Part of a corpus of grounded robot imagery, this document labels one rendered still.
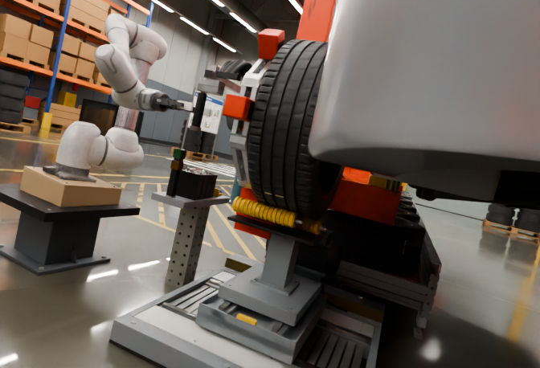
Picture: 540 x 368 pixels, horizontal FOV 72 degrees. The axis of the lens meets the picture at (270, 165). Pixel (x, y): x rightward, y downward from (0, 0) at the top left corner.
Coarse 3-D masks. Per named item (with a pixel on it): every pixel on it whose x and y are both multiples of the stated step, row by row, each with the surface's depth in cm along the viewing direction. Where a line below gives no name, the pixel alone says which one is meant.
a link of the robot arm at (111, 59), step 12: (108, 36) 176; (120, 36) 174; (108, 48) 133; (120, 48) 154; (96, 60) 133; (108, 60) 133; (120, 60) 135; (108, 72) 136; (120, 72) 137; (132, 72) 142; (120, 84) 140; (132, 84) 144
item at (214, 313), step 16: (208, 304) 134; (224, 304) 129; (320, 304) 157; (208, 320) 127; (224, 320) 124; (240, 320) 122; (256, 320) 122; (272, 320) 132; (304, 320) 138; (224, 336) 124; (240, 336) 122; (256, 336) 120; (272, 336) 118; (288, 336) 123; (304, 336) 127; (272, 352) 118; (288, 352) 116
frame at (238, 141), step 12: (264, 60) 134; (252, 72) 127; (264, 72) 126; (252, 84) 124; (252, 96) 124; (240, 132) 127; (240, 144) 125; (240, 156) 133; (240, 168) 135; (240, 180) 139
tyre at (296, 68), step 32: (288, 64) 118; (320, 64) 116; (256, 96) 118; (288, 96) 114; (256, 128) 117; (288, 128) 113; (256, 160) 120; (288, 160) 115; (256, 192) 130; (288, 192) 122
